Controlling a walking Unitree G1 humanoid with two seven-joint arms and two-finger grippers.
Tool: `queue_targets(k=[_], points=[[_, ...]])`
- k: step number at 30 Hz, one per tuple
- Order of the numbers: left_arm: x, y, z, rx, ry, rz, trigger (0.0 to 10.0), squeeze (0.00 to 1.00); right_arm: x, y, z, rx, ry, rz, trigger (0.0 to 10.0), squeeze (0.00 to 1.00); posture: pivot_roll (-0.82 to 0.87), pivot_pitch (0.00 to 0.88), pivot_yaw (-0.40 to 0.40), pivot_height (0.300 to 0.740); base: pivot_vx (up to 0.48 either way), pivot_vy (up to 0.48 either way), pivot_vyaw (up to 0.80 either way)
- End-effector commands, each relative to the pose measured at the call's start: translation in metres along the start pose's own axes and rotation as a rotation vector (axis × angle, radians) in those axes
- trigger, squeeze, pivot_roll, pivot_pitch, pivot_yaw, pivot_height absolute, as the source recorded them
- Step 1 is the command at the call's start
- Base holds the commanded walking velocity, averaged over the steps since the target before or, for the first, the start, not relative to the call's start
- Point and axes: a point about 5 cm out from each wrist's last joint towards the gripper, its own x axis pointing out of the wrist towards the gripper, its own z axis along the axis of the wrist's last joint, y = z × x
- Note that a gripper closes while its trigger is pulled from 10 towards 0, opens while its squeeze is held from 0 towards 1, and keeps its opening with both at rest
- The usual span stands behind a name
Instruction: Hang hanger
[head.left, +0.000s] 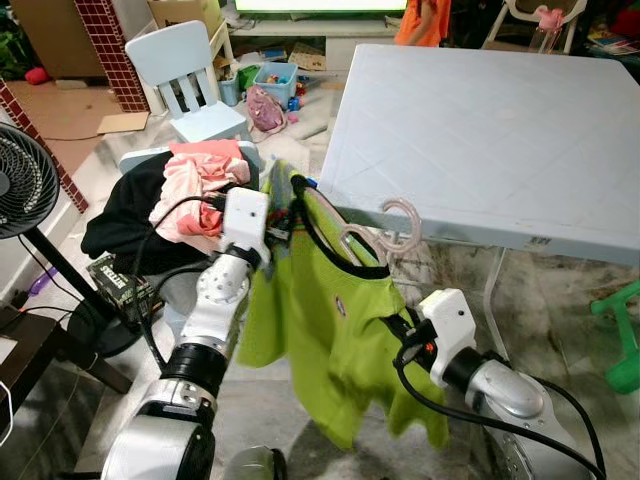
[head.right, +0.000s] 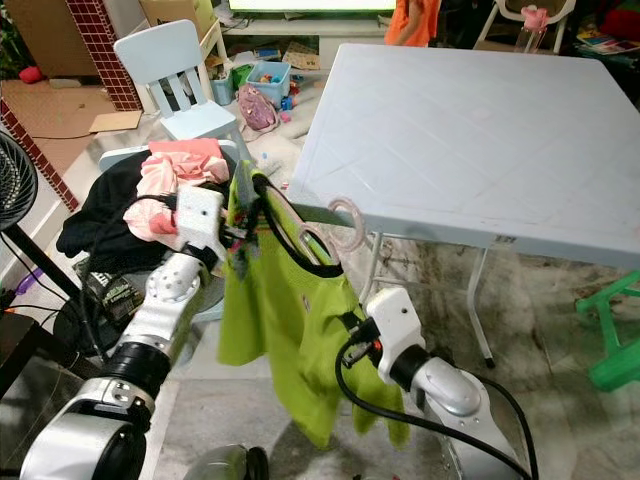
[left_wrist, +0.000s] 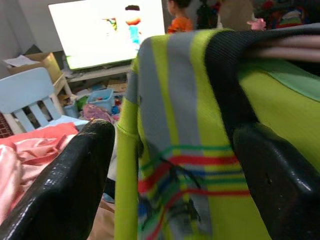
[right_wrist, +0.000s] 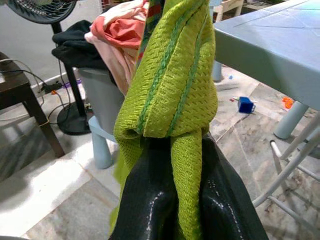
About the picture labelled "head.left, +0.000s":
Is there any bright television screen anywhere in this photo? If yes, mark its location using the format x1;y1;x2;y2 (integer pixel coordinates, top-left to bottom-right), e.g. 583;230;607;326
235;0;409;13

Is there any brown cardboard sheet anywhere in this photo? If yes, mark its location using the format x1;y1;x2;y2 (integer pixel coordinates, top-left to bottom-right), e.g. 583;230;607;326
5;80;151;141

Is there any black electronics box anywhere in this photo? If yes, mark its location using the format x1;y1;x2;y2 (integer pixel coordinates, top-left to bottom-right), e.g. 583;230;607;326
88;255;161;321

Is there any white television stand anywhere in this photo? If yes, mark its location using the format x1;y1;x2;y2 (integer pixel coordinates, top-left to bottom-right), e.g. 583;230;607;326
225;14;426;66

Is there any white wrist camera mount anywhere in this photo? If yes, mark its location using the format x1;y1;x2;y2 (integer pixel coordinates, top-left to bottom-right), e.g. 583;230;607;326
418;288;479;386
220;187;271;256

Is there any black garment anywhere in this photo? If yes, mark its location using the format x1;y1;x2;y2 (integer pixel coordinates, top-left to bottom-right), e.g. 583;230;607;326
82;150;251;276

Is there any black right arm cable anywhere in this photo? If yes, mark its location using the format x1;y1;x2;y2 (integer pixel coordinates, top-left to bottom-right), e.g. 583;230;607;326
392;340;609;480

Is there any pink backpack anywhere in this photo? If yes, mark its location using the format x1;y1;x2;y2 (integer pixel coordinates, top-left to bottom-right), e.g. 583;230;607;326
245;85;289;136

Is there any lime green shirt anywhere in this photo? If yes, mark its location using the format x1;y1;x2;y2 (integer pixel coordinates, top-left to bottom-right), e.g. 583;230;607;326
235;160;451;451

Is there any dark wooden side table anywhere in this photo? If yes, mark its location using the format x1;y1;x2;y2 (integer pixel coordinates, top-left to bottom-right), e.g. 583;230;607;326
0;305;106;446

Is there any grey robot left leg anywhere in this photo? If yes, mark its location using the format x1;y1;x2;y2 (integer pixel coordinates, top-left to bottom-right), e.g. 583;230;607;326
222;445;289;480

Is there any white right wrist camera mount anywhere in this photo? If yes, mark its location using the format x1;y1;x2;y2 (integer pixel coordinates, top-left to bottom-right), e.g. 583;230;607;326
418;288;479;386

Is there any pink coral garment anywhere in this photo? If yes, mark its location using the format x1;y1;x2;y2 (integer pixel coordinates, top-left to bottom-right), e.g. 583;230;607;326
150;140;251;251

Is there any white baby high chair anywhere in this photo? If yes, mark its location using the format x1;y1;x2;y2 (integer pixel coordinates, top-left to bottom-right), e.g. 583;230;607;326
485;0;583;53

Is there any blue toy bin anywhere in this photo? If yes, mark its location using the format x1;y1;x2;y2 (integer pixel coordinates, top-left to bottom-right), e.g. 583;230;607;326
250;62;299;109

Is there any large cardboard box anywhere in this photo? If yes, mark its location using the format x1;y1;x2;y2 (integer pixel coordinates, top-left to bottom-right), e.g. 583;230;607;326
8;0;86;81

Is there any green plastic stool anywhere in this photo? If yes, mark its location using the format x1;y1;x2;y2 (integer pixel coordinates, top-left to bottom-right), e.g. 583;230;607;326
590;282;640;394

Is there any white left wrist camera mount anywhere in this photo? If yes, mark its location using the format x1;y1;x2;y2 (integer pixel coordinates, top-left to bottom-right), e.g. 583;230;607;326
220;187;271;256

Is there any small white table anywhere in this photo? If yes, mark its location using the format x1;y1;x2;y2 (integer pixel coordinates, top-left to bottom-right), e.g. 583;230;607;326
205;20;246;106

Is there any black standing fan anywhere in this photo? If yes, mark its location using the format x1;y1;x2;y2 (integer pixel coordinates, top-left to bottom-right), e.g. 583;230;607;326
0;122;136;359

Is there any small cardboard box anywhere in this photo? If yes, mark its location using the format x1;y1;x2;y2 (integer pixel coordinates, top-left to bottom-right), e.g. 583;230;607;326
148;0;226;31

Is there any child in orange clothes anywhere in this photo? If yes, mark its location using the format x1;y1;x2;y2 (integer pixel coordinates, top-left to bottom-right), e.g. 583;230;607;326
395;0;451;48

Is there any pale blue folding table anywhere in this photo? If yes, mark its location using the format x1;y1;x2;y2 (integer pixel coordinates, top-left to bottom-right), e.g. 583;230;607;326
318;43;640;363

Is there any pink lid water bottle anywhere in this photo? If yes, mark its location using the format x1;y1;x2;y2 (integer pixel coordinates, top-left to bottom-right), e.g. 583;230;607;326
535;8;567;53

